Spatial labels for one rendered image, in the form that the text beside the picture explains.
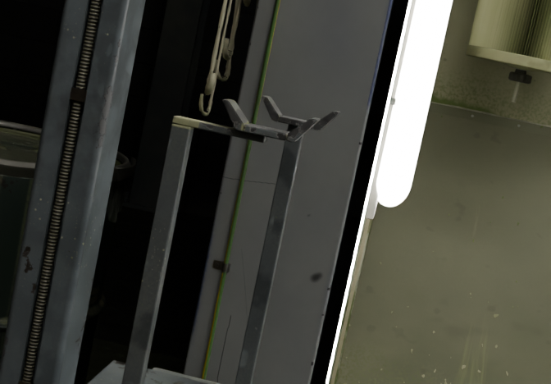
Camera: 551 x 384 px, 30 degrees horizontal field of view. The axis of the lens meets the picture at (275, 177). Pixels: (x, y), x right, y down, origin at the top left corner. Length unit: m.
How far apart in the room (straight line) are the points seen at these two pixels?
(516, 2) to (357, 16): 1.57
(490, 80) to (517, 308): 0.73
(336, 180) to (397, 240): 1.66
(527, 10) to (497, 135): 0.49
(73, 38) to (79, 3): 0.03
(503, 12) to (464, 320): 0.87
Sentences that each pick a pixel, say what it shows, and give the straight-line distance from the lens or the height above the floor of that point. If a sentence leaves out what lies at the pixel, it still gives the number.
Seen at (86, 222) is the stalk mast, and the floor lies 0.97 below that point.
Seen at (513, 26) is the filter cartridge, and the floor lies 1.36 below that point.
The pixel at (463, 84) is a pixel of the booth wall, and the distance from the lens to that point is 3.28.
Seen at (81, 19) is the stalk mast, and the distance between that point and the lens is 0.95.
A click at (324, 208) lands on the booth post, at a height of 0.96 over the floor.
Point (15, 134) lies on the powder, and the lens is 2.34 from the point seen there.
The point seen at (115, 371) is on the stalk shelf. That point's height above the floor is 0.79.
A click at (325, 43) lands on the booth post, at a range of 1.40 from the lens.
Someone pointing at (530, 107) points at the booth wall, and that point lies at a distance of 3.29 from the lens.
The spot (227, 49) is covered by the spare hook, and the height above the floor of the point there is 1.15.
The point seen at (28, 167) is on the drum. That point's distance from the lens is 1.84.
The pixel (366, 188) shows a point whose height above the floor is 1.00.
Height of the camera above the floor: 1.16
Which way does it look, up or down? 7 degrees down
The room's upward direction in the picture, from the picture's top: 12 degrees clockwise
